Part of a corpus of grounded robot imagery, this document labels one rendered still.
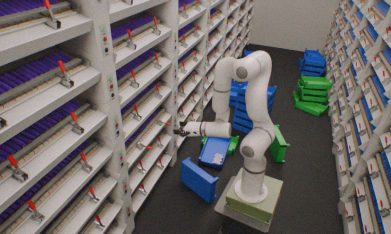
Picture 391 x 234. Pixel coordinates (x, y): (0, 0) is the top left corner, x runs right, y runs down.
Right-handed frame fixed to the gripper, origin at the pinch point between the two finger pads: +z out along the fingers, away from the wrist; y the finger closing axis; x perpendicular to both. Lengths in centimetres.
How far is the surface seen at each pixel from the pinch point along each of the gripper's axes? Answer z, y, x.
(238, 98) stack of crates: -12, 106, -30
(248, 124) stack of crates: -20, 103, -56
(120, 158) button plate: 16.1, -35.7, 2.3
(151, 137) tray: 19.8, 0.2, -8.2
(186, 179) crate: 11, 17, -56
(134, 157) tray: 20.1, -20.6, -8.4
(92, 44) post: 6, -41, 60
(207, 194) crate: -8, 8, -59
